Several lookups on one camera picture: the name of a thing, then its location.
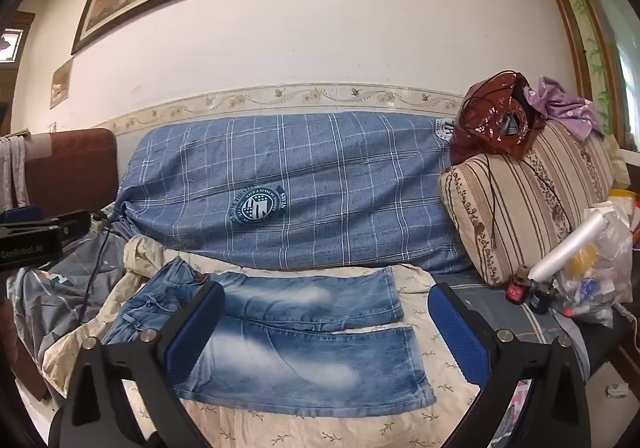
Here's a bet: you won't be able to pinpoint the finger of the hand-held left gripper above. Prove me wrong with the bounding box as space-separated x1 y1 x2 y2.
0 209 92 243
2 206 45 225

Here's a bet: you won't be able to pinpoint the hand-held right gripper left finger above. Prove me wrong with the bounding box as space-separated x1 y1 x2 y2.
47 280 227 448

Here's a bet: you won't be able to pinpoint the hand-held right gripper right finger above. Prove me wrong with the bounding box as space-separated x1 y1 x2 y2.
427 282 593 448

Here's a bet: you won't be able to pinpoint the blue denim pants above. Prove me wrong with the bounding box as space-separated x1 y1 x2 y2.
102 258 437 415

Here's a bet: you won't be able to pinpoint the cream leaf print blanket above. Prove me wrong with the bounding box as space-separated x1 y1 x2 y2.
42 234 483 448

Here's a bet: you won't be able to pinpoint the grey hanging cloth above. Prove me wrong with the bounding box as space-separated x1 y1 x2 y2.
0 135 30 209

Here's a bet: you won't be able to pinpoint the brown wooden headboard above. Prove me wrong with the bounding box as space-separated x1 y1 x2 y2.
22 128 118 213

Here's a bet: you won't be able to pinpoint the dark bottle with red label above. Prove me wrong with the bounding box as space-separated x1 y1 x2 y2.
506 265 532 305

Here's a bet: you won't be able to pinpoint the dark bottle with blue label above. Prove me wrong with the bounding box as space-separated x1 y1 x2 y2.
530 278 558 315

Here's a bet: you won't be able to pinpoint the roll of clear plastic bags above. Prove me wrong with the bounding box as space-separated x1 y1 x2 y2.
529 212 608 283

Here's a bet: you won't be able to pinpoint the clear plastic bag of items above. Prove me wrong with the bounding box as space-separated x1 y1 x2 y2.
552 200 633 329

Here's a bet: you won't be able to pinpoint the striped floral cushion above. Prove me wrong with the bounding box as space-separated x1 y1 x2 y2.
439 120 618 286

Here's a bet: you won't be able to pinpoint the wooden door window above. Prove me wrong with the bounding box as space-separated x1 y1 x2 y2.
0 12 36 63

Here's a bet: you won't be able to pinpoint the blue plaid sofa cover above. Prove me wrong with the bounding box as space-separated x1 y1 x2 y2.
115 112 471 273

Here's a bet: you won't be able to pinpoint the red-brown plastic bag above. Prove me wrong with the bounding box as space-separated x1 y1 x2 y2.
450 71 548 166

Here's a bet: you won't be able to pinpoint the yellow box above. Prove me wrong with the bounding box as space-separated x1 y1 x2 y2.
607 188 638 209

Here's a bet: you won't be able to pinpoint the purple cloth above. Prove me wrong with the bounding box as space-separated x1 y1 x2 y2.
525 75 606 136

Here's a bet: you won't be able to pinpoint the bamboo print curtain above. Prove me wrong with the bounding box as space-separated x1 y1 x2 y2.
550 0 617 131

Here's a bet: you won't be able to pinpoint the black power cable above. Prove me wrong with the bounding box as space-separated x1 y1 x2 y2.
80 227 115 326

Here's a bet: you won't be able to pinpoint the small wall picture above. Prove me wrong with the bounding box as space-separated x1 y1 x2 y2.
50 58 73 109

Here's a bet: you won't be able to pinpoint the black cord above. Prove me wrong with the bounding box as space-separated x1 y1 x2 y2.
460 71 571 249

